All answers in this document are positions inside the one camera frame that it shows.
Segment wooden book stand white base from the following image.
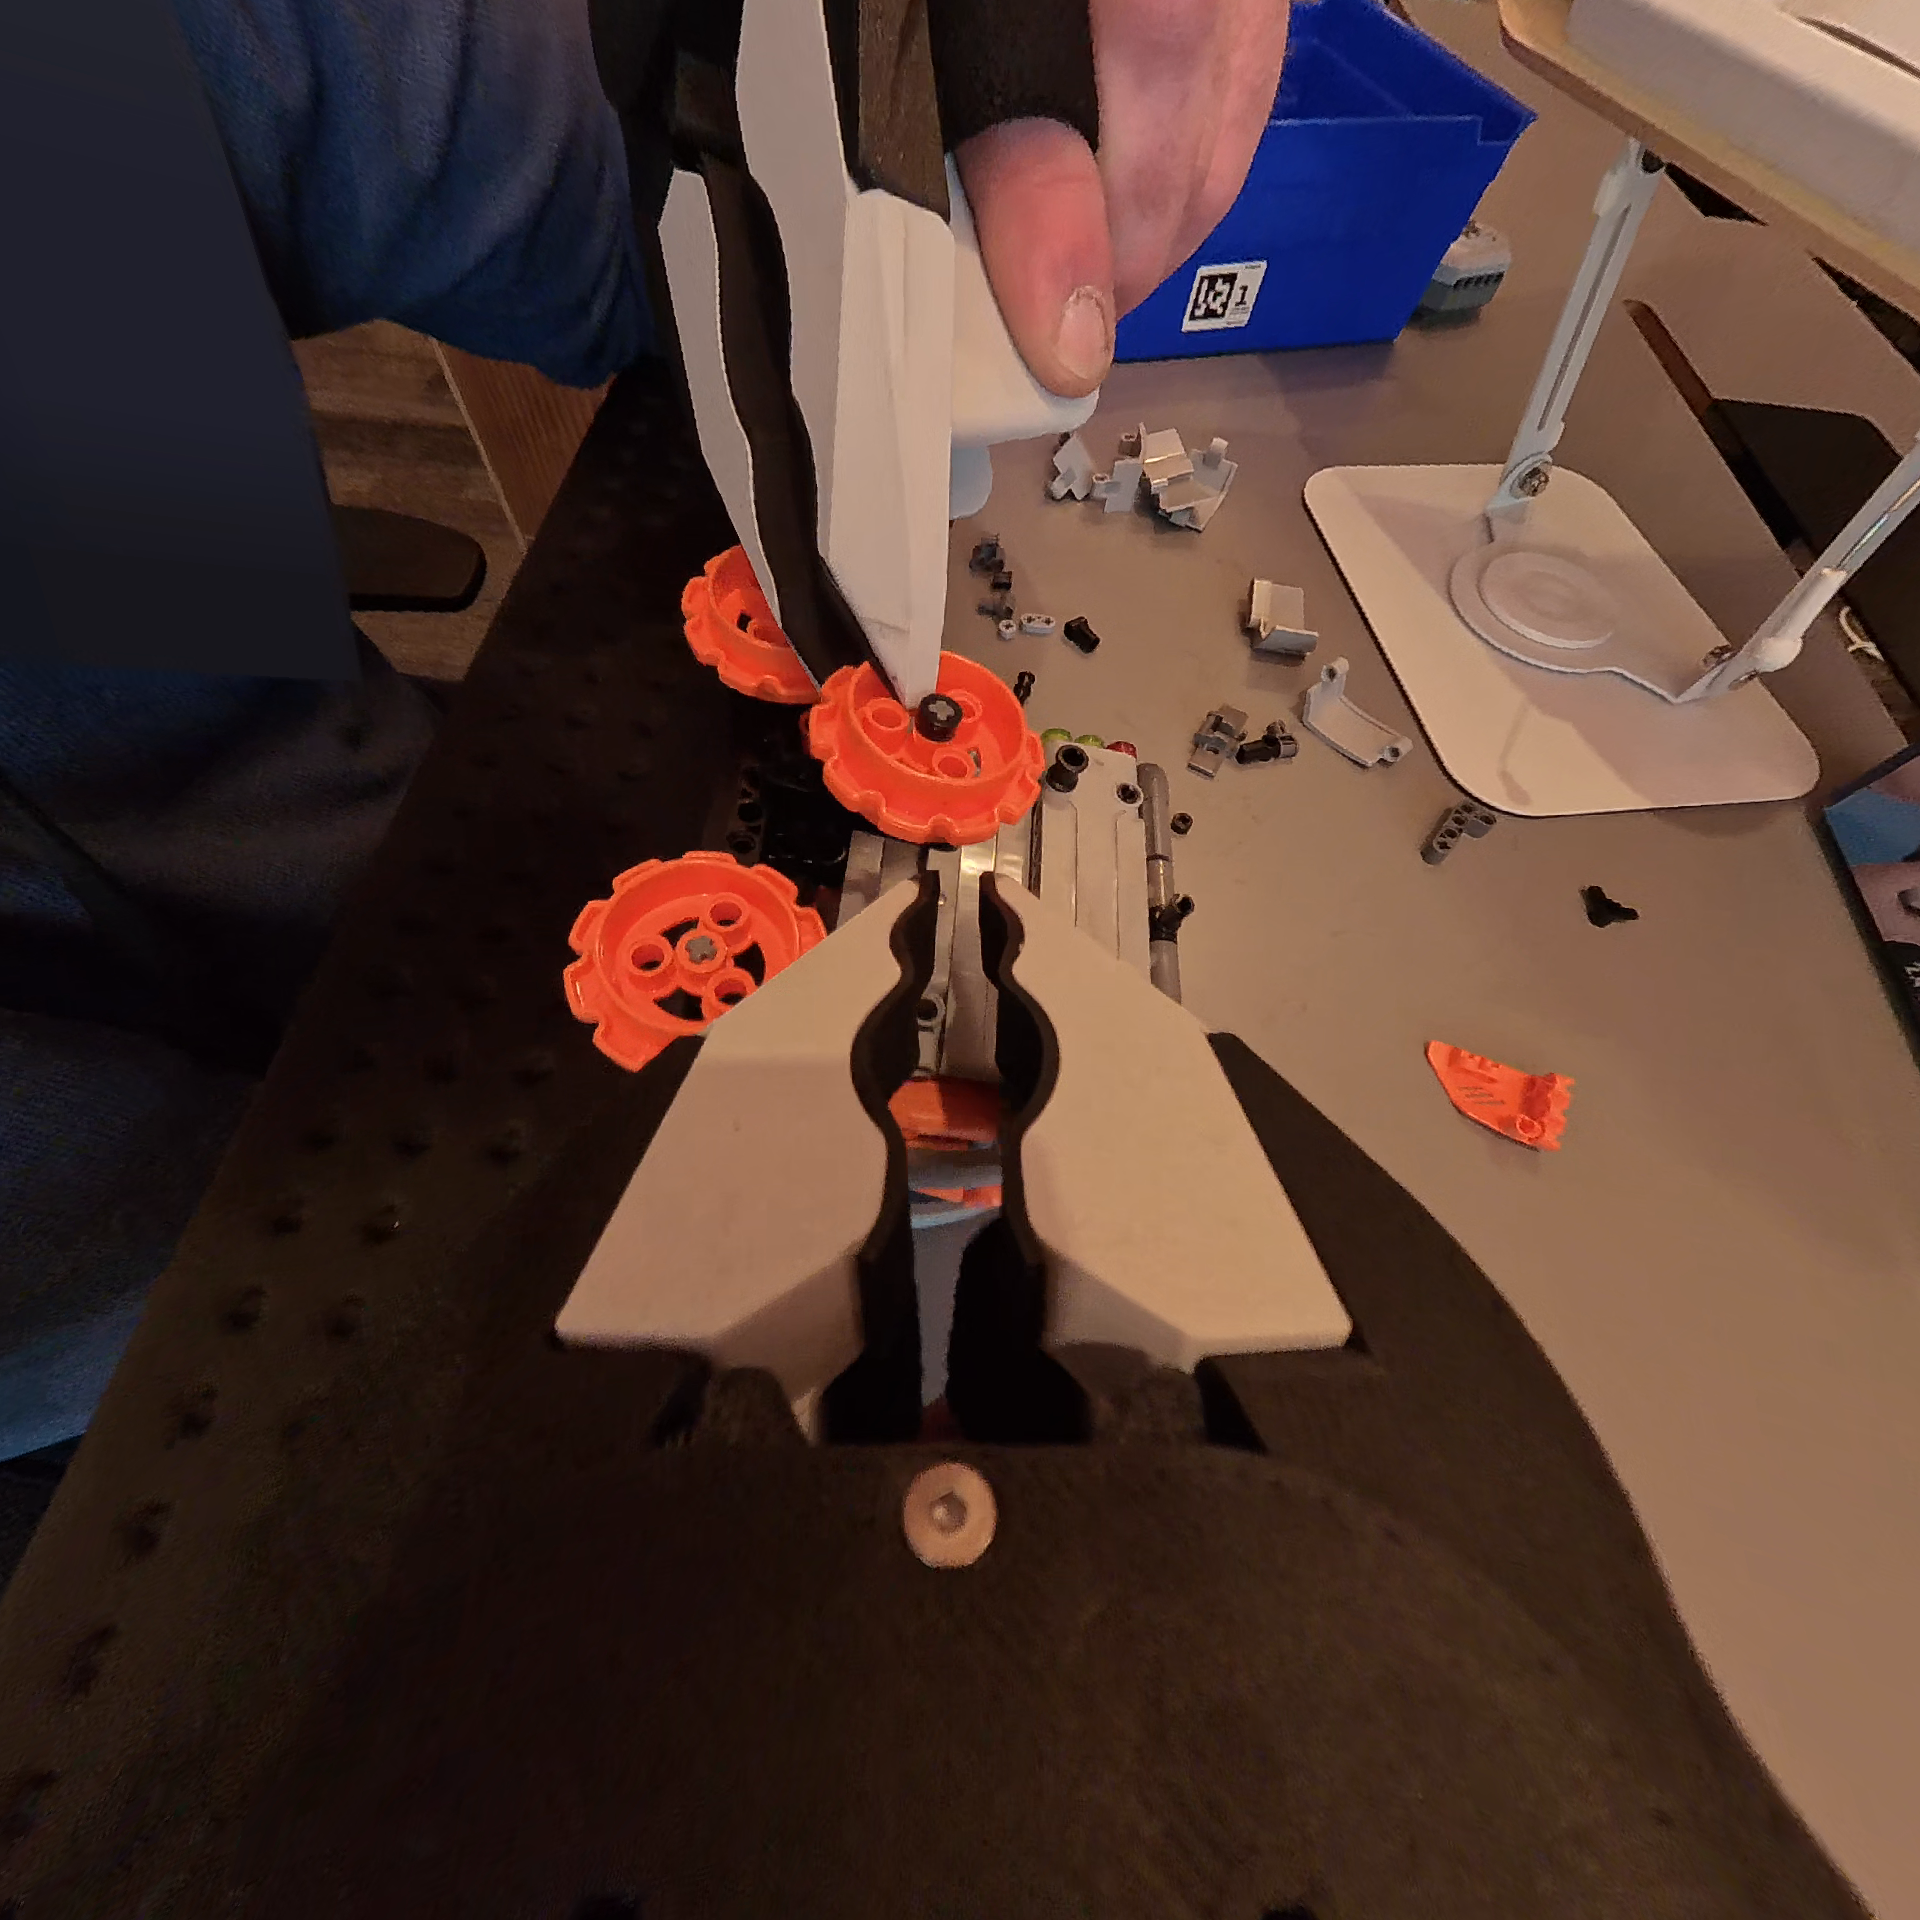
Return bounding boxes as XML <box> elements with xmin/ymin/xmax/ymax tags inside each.
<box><xmin>1305</xmin><ymin>0</ymin><xmax>1920</xmax><ymax>822</ymax></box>

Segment person's left forearm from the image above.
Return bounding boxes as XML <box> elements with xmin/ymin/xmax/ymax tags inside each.
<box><xmin>180</xmin><ymin>0</ymin><xmax>647</xmax><ymax>378</ymax></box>

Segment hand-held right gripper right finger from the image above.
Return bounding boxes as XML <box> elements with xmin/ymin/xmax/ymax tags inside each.
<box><xmin>987</xmin><ymin>871</ymin><xmax>1354</xmax><ymax>1369</ymax></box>

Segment dark grey small toy pieces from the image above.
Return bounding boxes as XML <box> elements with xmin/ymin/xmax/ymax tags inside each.
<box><xmin>1187</xmin><ymin>705</ymin><xmax>1299</xmax><ymax>777</ymax></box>

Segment black dimpled mat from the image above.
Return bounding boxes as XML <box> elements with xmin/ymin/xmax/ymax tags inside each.
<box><xmin>0</xmin><ymin>376</ymin><xmax>904</xmax><ymax>1920</ymax></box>

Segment pile of light grey pieces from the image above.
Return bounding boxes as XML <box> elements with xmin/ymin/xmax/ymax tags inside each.
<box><xmin>1044</xmin><ymin>420</ymin><xmax>1242</xmax><ymax>537</ymax></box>

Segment light grey angled toy piece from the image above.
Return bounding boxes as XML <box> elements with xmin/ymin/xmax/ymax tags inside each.
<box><xmin>1304</xmin><ymin>662</ymin><xmax>1414</xmax><ymax>770</ymax></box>

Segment black grey toy robot vehicle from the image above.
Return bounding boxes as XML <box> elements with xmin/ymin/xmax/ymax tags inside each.
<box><xmin>736</xmin><ymin>706</ymin><xmax>1203</xmax><ymax>1216</ymax></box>

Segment person's left hand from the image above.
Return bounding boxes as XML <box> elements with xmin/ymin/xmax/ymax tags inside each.
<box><xmin>960</xmin><ymin>0</ymin><xmax>1291</xmax><ymax>388</ymax></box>

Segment orange triangular toy piece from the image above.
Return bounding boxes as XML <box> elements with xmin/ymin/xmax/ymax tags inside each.
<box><xmin>1425</xmin><ymin>1041</ymin><xmax>1577</xmax><ymax>1154</ymax></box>

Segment orange toy gear wheel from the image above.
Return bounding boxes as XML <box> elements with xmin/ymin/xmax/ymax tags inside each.
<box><xmin>562</xmin><ymin>852</ymin><xmax>831</xmax><ymax>1073</ymax></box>
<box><xmin>679</xmin><ymin>546</ymin><xmax>828</xmax><ymax>706</ymax></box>
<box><xmin>804</xmin><ymin>656</ymin><xmax>1051</xmax><ymax>858</ymax></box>

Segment blue robot kit box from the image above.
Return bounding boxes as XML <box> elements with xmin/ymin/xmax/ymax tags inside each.
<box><xmin>1816</xmin><ymin>753</ymin><xmax>1920</xmax><ymax>1058</ymax></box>

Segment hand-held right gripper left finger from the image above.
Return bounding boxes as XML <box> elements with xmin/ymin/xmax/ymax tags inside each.
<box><xmin>556</xmin><ymin>879</ymin><xmax>932</xmax><ymax>1374</ymax></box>

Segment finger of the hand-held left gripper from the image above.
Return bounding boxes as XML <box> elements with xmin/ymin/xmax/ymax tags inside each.
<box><xmin>658</xmin><ymin>168</ymin><xmax>831</xmax><ymax>649</ymax></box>
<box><xmin>746</xmin><ymin>0</ymin><xmax>1100</xmax><ymax>686</ymax></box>

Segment blue plastic bin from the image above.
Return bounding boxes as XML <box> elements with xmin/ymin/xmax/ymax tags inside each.
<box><xmin>1112</xmin><ymin>0</ymin><xmax>1531</xmax><ymax>361</ymax></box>

